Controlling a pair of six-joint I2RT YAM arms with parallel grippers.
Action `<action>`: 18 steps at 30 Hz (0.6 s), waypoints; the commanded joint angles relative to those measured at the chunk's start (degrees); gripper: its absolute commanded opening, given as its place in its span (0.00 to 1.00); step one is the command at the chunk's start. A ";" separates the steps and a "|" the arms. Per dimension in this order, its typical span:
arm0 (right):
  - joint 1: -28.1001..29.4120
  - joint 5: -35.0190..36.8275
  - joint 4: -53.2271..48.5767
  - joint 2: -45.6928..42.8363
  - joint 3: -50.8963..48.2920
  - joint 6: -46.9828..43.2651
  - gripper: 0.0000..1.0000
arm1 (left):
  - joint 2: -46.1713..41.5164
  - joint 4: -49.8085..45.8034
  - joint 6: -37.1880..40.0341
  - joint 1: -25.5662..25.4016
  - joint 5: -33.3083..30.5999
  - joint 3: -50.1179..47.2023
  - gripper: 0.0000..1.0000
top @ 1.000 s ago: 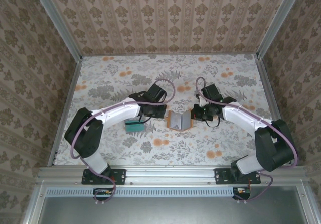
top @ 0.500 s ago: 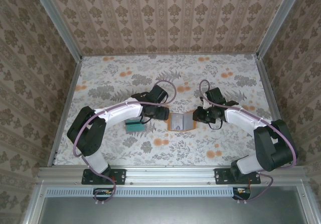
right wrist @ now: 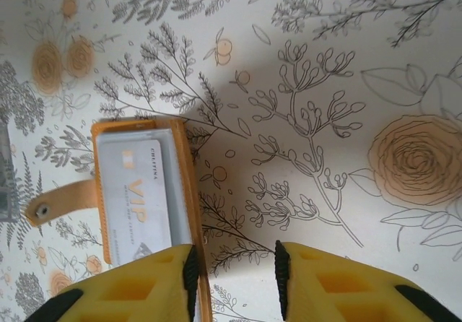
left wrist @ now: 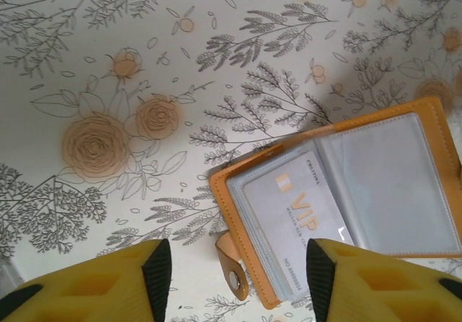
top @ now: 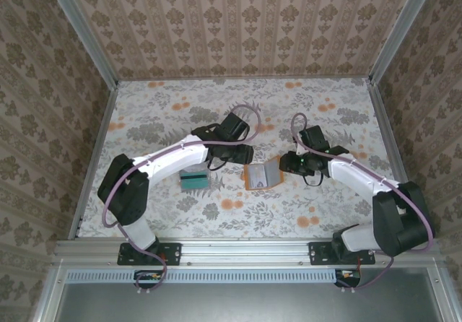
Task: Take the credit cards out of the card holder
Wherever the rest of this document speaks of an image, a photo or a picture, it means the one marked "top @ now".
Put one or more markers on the white printed card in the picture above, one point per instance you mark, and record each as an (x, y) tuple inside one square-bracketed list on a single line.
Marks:
[(258, 175)]

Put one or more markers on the orange leather card holder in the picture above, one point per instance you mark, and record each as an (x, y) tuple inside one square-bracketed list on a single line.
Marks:
[(249, 185)]

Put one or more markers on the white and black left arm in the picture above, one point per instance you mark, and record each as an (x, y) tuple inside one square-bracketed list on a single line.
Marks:
[(173, 156)]

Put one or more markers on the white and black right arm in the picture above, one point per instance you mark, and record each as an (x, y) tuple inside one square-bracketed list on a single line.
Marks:
[(353, 174)]

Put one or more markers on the teal card with black stripe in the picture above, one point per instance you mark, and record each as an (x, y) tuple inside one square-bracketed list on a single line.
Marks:
[(195, 183)]

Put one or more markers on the aluminium base beam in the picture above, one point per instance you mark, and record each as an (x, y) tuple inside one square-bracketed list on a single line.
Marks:
[(245, 251)]

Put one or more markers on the black connector box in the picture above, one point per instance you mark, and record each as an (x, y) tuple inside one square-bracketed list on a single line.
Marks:
[(148, 280), (348, 280)]

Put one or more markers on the grey metal panel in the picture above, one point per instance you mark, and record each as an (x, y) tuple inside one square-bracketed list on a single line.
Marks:
[(245, 304)]

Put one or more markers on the aluminium side rail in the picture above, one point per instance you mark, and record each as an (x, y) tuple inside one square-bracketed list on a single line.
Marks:
[(94, 156), (390, 138)]

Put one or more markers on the aluminium frame post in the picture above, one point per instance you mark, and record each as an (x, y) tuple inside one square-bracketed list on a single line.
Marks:
[(400, 29), (82, 33)]

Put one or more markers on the aluminium frame bar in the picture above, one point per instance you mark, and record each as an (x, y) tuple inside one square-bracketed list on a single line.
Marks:
[(50, 293), (438, 293)]

